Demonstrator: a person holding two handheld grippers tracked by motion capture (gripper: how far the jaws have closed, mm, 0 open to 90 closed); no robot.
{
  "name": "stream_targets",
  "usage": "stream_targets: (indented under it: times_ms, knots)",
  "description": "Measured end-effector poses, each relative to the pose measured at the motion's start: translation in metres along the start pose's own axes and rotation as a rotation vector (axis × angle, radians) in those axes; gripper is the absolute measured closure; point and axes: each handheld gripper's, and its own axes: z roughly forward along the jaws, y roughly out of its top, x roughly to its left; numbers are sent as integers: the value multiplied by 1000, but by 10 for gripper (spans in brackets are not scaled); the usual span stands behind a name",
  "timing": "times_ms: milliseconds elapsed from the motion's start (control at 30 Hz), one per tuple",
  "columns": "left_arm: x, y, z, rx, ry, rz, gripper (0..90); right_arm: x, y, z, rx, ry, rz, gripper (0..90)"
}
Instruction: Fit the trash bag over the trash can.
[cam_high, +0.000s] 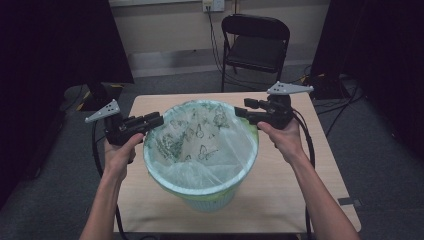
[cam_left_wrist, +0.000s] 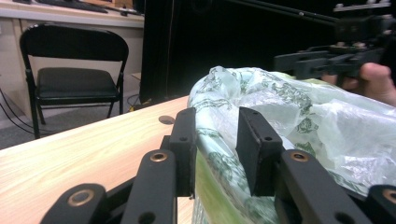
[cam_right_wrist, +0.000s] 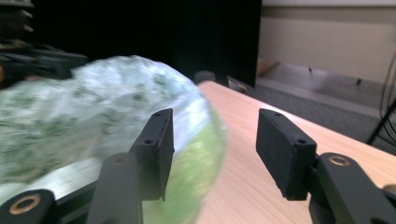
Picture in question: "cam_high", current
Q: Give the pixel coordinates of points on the person's left hand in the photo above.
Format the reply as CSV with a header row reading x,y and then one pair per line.
x,y
120,156

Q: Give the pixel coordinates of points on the green butterfly print trash bag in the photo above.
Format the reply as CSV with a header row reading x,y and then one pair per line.
x,y
200,140

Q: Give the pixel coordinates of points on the black folding chair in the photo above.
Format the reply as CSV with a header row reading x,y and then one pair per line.
x,y
255,50

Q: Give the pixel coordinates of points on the black stand base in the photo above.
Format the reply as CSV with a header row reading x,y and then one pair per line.
x,y
100,95
326,91

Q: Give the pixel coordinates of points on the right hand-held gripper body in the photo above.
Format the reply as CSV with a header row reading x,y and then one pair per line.
x,y
278,111

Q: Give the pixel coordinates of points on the grey floor tape piece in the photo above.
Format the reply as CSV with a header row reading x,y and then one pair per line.
x,y
350,201
88,210

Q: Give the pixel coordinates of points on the person's right hand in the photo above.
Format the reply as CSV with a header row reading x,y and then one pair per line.
x,y
286,140

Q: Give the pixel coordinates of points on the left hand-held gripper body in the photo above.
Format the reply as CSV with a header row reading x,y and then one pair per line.
x,y
115,130

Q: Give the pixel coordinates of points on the dark curtain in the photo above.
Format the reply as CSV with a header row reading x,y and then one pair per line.
x,y
383,50
50,50

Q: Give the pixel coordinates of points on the pale green plastic trash basket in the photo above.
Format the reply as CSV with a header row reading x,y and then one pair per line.
x,y
210,204

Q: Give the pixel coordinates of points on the white wall socket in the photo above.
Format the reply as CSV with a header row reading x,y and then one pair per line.
x,y
213,5

